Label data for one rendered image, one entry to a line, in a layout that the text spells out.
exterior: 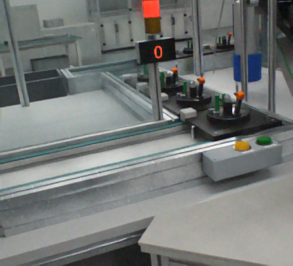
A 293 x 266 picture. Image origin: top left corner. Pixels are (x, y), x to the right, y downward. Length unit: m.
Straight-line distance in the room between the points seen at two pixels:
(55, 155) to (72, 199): 0.27
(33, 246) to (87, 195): 0.17
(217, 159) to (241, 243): 0.24
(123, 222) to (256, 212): 0.32
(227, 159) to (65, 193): 0.42
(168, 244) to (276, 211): 0.28
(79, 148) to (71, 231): 0.34
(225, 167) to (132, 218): 0.27
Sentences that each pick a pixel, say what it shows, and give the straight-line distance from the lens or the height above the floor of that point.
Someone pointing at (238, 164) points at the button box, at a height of 0.93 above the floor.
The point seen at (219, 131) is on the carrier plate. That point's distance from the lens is 1.16.
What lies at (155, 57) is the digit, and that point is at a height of 1.19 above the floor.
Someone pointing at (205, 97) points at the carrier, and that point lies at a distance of 1.45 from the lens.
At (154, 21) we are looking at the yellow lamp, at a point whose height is 1.30.
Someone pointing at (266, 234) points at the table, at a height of 0.86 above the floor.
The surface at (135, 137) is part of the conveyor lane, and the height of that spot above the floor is 0.94.
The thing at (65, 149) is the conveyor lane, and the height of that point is 0.94.
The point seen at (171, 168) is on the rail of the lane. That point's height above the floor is 0.93.
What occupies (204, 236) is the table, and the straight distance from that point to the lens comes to 0.89.
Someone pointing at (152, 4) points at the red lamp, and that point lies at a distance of 1.21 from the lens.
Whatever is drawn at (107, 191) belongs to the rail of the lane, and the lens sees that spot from 0.99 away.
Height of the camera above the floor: 1.38
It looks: 18 degrees down
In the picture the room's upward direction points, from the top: 6 degrees counter-clockwise
